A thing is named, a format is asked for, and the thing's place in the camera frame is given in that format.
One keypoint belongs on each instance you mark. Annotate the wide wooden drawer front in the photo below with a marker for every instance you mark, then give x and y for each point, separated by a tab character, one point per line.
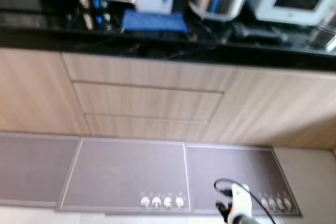
147	102
147	72
147	128

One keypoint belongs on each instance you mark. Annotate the light wooden cabinet door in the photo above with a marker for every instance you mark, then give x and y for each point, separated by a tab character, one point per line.
278	108
31	90

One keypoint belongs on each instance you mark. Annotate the blue cloth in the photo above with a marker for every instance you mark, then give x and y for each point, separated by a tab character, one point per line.
154	22

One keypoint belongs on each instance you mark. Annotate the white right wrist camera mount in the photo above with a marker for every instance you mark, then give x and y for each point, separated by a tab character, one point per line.
240	196

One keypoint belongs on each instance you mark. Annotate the grey floor mat with print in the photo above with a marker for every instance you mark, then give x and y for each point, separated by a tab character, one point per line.
126	171
236	166

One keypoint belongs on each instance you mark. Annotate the plain grey floor mat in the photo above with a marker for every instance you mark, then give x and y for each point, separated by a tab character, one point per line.
31	169

